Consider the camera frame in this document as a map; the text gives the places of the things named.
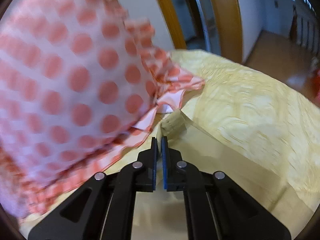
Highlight beige khaki pants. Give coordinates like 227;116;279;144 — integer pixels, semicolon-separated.
157;109;193;140

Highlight pink polka dot pillow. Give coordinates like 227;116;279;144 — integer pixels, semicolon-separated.
1;0;204;218

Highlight wooden door frame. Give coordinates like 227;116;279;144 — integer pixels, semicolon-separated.
157;0;243;63

